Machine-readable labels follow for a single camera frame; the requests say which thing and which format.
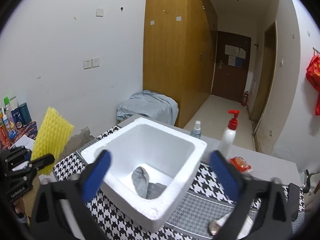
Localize yellow foam sheet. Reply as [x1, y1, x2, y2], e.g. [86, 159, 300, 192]
[31, 107, 74, 175]

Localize grey fuzzy sock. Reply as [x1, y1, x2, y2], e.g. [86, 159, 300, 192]
[131, 166, 167, 199]

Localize red snack packet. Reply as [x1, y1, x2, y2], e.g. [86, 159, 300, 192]
[228, 157, 252, 173]

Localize white paper sheets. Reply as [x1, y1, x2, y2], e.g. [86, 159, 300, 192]
[11, 135, 35, 150]

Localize white pump bottle red top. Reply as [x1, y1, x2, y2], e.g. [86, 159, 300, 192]
[218, 110, 240, 157]

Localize metal spoon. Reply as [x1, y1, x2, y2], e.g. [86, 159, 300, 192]
[208, 212, 232, 236]

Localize green capped spray bottle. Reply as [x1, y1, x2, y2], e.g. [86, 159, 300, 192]
[4, 96, 15, 130]

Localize white foam box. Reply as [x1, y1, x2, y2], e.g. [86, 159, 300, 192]
[80, 117, 207, 233]

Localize small clear spray bottle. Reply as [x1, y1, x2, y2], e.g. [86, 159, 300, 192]
[190, 121, 201, 139]

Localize red fire extinguisher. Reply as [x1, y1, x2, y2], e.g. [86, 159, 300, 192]
[241, 91, 249, 107]

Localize grey blue bedding pile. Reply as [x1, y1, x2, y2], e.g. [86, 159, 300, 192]
[117, 90, 179, 125]

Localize side wooden door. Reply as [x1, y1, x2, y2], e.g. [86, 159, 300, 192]
[251, 21, 277, 128]

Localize dark brown entrance door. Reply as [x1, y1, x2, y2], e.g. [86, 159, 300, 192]
[212, 31, 252, 102]

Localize red hanging bag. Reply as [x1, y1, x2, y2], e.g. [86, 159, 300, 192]
[306, 55, 320, 116]

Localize wooden wardrobe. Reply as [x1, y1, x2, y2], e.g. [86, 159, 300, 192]
[143, 0, 217, 128]

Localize white wall socket pair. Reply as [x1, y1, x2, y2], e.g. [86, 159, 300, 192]
[83, 58, 100, 69]

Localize white wall switch plate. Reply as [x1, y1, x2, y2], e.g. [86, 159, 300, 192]
[95, 8, 104, 17]

